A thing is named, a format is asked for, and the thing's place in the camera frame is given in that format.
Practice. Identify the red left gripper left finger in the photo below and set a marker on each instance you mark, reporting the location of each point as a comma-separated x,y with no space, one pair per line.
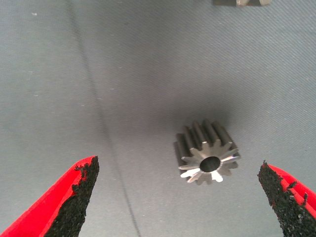
49,209

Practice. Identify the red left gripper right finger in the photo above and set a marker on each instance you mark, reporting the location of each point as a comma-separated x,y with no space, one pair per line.
291,209

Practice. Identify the larger steel gear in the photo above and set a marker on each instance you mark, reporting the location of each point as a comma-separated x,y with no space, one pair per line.
197,143

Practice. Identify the dark grey table cloth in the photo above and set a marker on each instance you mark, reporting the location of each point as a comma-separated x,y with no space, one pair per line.
123,74

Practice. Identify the round metal plate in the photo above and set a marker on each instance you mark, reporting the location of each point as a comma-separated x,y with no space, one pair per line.
222,2

